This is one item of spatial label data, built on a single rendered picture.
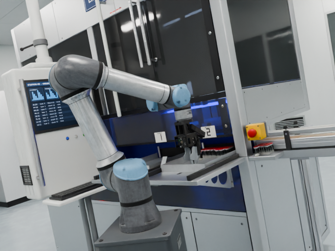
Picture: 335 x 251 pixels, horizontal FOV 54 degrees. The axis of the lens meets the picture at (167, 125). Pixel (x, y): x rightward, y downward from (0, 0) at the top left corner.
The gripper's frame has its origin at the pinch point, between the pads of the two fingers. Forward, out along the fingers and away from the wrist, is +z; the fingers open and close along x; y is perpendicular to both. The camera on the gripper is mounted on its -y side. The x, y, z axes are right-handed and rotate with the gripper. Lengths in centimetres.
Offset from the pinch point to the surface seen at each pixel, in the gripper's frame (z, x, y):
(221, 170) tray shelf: 4.1, 11.0, -3.1
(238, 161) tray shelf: 3.8, 11.0, -17.9
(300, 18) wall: -137, -95, -485
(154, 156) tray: 2, -54, -29
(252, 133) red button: -8.1, 19.0, -21.0
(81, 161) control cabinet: -3, -89, -1
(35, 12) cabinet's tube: -98, -95, 7
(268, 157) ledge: 4.0, 22.9, -24.6
